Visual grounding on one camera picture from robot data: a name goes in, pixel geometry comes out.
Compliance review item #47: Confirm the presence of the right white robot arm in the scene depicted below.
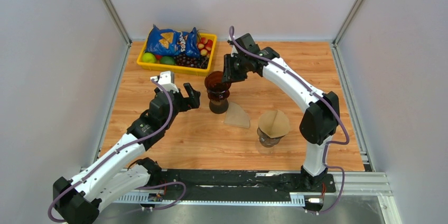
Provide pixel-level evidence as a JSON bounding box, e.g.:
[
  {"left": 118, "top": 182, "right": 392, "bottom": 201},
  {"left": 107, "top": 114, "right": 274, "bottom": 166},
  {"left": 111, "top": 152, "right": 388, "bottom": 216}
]
[{"left": 222, "top": 33, "right": 340, "bottom": 191}]

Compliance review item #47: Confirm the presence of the paper coffee filter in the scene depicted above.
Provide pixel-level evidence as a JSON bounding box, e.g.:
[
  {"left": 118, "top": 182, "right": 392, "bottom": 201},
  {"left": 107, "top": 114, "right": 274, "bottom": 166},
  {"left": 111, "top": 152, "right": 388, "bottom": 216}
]
[{"left": 258, "top": 110, "right": 291, "bottom": 138}]

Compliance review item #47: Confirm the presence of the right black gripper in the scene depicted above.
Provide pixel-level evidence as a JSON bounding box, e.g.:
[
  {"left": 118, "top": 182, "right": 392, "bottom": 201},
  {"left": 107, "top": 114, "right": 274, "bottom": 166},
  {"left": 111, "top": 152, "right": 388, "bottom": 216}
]
[{"left": 221, "top": 53, "right": 249, "bottom": 83}]

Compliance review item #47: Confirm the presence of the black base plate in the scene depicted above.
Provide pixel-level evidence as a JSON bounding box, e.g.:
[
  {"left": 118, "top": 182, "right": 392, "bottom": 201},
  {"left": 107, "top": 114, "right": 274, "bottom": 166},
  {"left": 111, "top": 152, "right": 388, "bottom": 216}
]
[{"left": 129, "top": 158, "right": 336, "bottom": 208}]

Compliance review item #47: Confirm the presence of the green avocado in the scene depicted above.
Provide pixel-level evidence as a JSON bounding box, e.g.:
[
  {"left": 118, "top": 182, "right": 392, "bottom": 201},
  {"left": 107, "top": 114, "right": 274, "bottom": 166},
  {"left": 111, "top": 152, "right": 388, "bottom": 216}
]
[{"left": 159, "top": 56, "right": 176, "bottom": 66}]

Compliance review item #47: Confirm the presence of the yellow plastic bin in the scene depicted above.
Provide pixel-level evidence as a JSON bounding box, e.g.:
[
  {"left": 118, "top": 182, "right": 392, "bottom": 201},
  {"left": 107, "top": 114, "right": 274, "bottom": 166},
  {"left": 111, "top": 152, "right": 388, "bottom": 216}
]
[{"left": 136, "top": 33, "right": 218, "bottom": 76}]

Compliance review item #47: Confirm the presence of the red apples pile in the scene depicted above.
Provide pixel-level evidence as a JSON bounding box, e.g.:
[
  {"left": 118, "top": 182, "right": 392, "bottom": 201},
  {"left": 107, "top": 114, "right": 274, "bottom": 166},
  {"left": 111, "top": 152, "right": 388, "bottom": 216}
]
[{"left": 197, "top": 37, "right": 213, "bottom": 58}]

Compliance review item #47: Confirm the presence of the aluminium frame rail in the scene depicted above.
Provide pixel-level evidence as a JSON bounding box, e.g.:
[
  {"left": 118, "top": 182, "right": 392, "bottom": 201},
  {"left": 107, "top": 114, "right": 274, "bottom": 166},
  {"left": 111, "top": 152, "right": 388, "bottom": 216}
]
[{"left": 62, "top": 167, "right": 402, "bottom": 224}]

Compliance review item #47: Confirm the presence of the blue chips bag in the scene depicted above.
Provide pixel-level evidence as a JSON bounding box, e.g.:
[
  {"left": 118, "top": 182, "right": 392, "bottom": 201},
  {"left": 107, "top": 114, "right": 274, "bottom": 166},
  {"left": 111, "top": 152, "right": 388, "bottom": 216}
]
[{"left": 145, "top": 25, "right": 200, "bottom": 58}]

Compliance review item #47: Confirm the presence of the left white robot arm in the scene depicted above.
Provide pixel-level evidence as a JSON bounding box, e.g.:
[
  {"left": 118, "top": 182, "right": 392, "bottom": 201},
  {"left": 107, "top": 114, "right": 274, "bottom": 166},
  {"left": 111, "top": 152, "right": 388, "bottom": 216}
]
[{"left": 47, "top": 82, "right": 201, "bottom": 223}]

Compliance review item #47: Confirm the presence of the clear glass dripper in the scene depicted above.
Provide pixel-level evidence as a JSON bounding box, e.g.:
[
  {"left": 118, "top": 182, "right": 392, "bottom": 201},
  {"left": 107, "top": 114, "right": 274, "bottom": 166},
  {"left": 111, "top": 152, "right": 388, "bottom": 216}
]
[{"left": 257, "top": 128, "right": 284, "bottom": 148}]

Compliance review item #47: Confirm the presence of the brown amber dripper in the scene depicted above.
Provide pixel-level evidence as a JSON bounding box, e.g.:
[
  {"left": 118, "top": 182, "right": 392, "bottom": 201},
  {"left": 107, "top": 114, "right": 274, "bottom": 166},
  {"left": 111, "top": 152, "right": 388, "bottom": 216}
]
[{"left": 204, "top": 71, "right": 231, "bottom": 102}]

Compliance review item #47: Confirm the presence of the red rimmed glass server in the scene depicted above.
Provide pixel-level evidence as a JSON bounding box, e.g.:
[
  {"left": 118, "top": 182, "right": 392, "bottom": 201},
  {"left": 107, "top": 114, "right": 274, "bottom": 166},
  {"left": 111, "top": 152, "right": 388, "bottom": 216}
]
[{"left": 209, "top": 99, "right": 229, "bottom": 114}]

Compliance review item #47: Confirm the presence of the green lime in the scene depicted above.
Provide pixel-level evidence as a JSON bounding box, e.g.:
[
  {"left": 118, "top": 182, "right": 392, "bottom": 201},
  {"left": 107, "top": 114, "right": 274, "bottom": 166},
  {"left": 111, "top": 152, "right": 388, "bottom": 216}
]
[{"left": 141, "top": 52, "right": 157, "bottom": 63}]

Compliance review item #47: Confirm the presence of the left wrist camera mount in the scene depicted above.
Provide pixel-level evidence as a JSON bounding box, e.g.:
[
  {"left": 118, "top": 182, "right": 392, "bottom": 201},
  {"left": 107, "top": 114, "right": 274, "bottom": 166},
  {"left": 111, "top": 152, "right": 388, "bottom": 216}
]
[{"left": 150, "top": 71, "right": 179, "bottom": 93}]

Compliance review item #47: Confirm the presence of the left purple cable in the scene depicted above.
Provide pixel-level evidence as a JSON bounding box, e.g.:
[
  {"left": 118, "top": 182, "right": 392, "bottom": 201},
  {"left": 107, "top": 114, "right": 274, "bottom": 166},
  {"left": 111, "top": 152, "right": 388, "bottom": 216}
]
[{"left": 47, "top": 79, "right": 188, "bottom": 224}]

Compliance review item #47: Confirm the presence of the dark grape bunch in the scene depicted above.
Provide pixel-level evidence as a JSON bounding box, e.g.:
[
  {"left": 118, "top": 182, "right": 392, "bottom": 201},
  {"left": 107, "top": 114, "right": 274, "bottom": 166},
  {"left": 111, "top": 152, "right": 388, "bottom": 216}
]
[{"left": 174, "top": 54, "right": 209, "bottom": 69}]

